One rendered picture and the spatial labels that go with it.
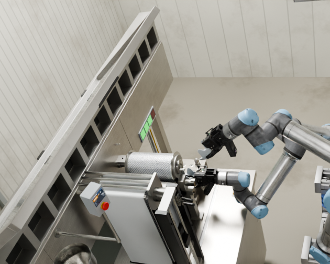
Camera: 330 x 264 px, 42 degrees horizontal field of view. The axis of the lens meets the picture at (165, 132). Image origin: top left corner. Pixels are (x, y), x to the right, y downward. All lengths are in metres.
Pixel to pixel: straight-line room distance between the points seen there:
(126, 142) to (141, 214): 0.56
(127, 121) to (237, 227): 0.80
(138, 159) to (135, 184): 0.32
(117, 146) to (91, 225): 0.43
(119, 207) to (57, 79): 2.31
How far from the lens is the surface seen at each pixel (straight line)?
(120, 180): 1.88
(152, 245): 2.09
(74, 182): 1.98
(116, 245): 2.33
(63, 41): 4.14
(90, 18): 4.50
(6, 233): 1.18
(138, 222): 1.96
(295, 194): 3.54
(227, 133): 1.81
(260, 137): 1.77
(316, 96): 4.42
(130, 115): 2.37
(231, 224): 2.28
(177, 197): 1.79
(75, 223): 1.98
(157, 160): 2.11
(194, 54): 4.83
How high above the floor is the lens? 2.71
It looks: 38 degrees down
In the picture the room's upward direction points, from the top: 19 degrees counter-clockwise
